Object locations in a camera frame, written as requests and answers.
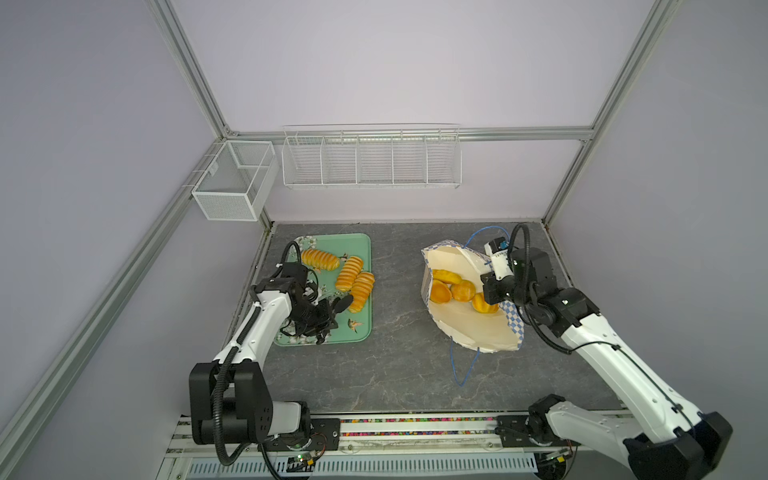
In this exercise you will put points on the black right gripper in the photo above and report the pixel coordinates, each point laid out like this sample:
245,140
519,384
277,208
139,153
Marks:
491,286

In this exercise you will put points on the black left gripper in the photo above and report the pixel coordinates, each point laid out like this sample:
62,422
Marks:
322,325

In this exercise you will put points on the ridged fake bread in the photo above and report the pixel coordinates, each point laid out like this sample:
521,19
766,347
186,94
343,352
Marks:
349,272
361,290

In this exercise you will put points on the checkered paper bag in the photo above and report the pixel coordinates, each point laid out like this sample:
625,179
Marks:
471,334

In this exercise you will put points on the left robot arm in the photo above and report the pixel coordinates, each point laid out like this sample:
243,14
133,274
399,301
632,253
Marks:
231,406

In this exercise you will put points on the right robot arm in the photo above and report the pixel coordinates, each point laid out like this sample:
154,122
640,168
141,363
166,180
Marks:
666,435

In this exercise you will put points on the oval fake bread roll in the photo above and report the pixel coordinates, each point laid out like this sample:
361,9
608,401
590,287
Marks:
446,276

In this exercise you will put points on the round fake bread roll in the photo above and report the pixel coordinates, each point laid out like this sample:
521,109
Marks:
440,292

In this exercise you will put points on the small white mesh basket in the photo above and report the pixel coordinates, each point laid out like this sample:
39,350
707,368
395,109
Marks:
237,181

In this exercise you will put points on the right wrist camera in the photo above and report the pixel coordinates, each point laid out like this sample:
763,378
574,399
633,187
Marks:
497,251

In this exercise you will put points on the long white wire basket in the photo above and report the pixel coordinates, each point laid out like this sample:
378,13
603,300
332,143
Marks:
372,156

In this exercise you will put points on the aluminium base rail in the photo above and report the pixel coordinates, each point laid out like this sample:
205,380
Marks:
435,445

